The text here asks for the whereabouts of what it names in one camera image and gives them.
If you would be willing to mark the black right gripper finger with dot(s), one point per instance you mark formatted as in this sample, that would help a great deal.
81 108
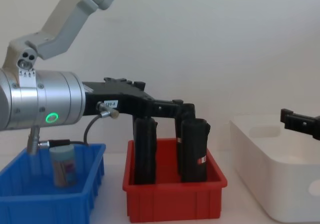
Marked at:
297 124

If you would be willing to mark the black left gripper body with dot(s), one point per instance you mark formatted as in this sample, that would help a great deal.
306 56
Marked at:
117 91

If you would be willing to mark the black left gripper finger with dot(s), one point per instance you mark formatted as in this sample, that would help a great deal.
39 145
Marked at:
165 107
189 111

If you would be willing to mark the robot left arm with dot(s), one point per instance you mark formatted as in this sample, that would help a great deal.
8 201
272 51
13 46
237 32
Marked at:
50 96

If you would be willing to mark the black cylinder with red-white label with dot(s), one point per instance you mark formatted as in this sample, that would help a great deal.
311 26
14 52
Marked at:
194 146

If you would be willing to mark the black cylinder with small label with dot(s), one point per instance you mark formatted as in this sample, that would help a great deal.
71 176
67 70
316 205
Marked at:
178 149

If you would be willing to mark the black cylinder without label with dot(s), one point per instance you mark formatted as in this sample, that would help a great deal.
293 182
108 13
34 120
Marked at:
145 151

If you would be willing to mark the white plastic bin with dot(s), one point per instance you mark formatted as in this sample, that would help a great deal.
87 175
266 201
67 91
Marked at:
272 181

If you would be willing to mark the red plastic bin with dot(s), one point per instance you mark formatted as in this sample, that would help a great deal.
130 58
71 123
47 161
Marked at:
172 201

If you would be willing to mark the clear jar with coloured contents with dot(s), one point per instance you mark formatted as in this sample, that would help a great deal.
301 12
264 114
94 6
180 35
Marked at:
63 166

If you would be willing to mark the blue plastic bin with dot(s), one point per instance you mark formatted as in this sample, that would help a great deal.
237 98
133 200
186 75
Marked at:
82 199

